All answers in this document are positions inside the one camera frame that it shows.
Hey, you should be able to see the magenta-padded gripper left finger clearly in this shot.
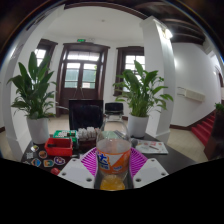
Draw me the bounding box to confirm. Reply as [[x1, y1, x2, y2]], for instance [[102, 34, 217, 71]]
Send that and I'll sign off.
[[57, 147, 99, 190]]

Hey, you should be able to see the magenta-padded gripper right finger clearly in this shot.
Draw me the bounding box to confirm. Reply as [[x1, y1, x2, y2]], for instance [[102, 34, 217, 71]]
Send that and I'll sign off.
[[128, 148, 170, 189]]

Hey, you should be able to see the orange drink plastic bottle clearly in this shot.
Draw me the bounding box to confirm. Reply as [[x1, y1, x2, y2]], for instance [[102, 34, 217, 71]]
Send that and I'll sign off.
[[95, 102, 132, 192]]

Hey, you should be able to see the printed paper magazine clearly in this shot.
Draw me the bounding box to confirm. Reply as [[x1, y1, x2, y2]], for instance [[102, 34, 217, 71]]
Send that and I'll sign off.
[[133, 139, 170, 156]]

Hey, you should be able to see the red plastic box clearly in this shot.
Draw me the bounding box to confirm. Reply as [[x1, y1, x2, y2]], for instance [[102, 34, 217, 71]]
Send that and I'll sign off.
[[44, 136, 74, 158]]

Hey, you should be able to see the green box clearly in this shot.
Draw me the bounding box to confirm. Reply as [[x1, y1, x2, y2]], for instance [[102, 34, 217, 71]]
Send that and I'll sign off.
[[52, 129, 78, 145]]

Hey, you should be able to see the pack of white jars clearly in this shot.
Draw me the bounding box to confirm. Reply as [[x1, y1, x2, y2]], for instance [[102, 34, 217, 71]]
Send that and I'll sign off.
[[77, 126, 101, 141]]

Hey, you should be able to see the black chair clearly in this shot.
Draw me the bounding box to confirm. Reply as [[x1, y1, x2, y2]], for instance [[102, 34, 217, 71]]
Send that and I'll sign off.
[[68, 98, 104, 131]]

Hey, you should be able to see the red carpeted staircase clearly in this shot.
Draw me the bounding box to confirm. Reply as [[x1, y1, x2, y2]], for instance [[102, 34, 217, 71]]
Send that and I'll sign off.
[[190, 111, 218, 147]]

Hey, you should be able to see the large potted green plant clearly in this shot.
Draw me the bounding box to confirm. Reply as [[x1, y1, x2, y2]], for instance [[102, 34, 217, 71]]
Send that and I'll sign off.
[[113, 59, 174, 138], [7, 50, 58, 145]]

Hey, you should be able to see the white wall-mounted unit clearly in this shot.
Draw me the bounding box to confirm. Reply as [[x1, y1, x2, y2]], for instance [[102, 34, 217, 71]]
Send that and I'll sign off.
[[176, 86, 207, 103]]

